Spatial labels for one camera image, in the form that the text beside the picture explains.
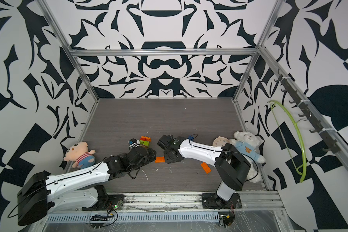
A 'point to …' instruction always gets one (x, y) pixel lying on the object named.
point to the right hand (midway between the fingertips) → (169, 157)
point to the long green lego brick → (143, 142)
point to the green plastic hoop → (297, 171)
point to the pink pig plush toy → (79, 152)
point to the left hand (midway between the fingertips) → (152, 152)
